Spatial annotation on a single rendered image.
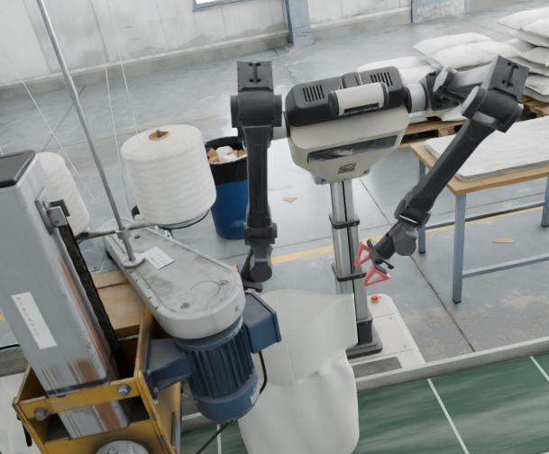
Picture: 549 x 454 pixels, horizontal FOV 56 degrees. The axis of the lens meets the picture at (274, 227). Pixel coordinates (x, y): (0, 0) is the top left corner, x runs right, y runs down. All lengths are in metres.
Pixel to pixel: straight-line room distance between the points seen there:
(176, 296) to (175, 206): 0.18
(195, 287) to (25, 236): 0.35
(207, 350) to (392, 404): 1.17
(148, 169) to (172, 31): 8.34
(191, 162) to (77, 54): 8.59
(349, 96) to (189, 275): 0.70
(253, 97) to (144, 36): 8.28
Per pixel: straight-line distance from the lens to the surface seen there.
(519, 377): 2.26
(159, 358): 1.10
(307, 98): 1.61
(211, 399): 1.17
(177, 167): 0.99
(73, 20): 9.47
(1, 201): 0.85
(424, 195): 1.41
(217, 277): 1.06
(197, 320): 0.98
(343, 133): 1.67
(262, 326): 1.12
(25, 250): 0.88
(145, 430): 1.13
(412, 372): 2.19
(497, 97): 1.24
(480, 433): 2.07
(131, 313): 1.18
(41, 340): 0.99
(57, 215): 0.88
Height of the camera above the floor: 2.03
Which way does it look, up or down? 31 degrees down
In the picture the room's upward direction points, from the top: 10 degrees counter-clockwise
